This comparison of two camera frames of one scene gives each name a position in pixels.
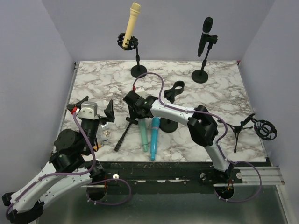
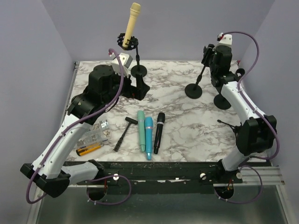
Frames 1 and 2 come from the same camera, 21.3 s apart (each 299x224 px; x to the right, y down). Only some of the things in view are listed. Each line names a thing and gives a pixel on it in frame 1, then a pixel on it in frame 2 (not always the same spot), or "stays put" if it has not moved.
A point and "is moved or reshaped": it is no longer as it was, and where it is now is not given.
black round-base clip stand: x=200 y=76 to x=194 y=90
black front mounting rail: x=149 y=178 stays put
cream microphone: x=134 y=10 stays put
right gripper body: x=140 y=116 to x=209 y=58
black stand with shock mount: x=138 y=70 stays put
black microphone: x=207 y=25 to x=161 y=116
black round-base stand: x=167 y=125 to x=219 y=101
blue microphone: x=155 y=130 to x=149 y=124
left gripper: x=110 y=114 to x=138 y=92
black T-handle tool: x=131 y=121 stays put
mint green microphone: x=143 y=122 is moved or reshaped
